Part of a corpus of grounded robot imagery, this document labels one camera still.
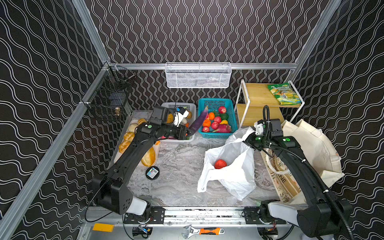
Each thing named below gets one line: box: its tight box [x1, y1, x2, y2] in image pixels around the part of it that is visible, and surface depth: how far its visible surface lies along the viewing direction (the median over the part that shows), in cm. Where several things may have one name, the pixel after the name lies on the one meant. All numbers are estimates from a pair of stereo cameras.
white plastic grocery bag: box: [197, 127, 257, 201], surface depth 73 cm
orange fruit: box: [202, 119, 211, 127], surface depth 109 cm
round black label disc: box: [145, 166, 160, 181], surface depth 89 cm
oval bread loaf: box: [141, 146, 156, 167], surface depth 92 cm
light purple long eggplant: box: [189, 106, 209, 136], surface depth 78 cm
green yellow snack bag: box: [267, 82, 302, 106], surface depth 81 cm
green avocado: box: [220, 113, 229, 121], surface depth 112 cm
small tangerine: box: [208, 112, 215, 121], surface depth 114 cm
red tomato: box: [214, 159, 228, 169], surface depth 89 cm
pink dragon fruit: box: [212, 124, 232, 133], surface depth 102 cm
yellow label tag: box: [92, 223, 115, 233], surface depth 73 cm
